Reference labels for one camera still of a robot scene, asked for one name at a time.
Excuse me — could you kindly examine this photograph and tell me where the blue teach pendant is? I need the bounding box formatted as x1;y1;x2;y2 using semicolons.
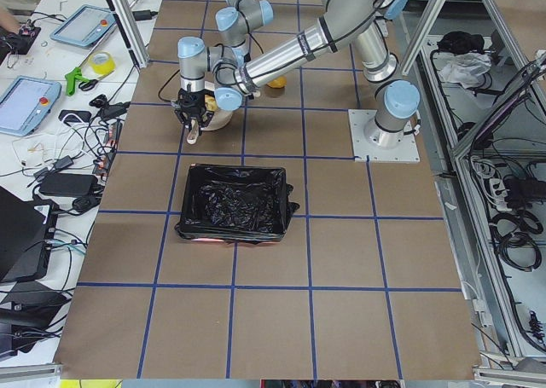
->
50;4;115;48
1;76;61;136

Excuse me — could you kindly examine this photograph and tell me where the blue teach pendant upper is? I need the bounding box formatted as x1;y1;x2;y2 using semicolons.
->
50;4;115;48

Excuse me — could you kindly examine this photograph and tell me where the black braided cable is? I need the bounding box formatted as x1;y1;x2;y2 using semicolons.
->
157;70;181;106

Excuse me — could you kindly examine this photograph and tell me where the yellow tape roll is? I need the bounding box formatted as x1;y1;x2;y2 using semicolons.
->
89;51;116;76

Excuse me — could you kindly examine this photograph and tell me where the toy croissant bread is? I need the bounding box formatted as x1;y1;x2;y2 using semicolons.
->
205;94;218;113

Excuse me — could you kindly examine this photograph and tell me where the yellow toy potato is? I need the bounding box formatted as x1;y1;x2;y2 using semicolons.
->
267;76;287;90

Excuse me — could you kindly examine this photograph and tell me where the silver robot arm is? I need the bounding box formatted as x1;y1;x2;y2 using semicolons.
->
172;0;421;149
215;0;274;64

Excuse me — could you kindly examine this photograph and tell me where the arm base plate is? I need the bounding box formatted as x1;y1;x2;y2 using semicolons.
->
348;109;421;164

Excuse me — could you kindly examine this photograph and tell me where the black power adapter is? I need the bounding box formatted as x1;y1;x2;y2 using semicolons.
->
38;173;98;198

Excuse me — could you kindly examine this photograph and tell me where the black laptop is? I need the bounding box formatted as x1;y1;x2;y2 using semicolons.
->
1;188;59;283

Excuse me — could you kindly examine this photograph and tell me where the aluminium frame post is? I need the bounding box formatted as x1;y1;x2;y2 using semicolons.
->
106;0;149;69

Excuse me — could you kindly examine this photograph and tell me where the white crumpled cloth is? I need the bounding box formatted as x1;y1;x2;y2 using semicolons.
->
439;53;491;89

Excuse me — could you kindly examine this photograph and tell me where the blue teach pendant lower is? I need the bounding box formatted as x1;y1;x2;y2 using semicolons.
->
1;76;61;136

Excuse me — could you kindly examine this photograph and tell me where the bin with black bag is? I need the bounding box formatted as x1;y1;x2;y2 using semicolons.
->
175;164;299;244

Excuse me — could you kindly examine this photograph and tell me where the beige plastic dustpan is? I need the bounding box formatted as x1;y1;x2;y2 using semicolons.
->
186;80;261;146

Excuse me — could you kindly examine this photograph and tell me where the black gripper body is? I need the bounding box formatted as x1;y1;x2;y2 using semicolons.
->
172;89;213;126

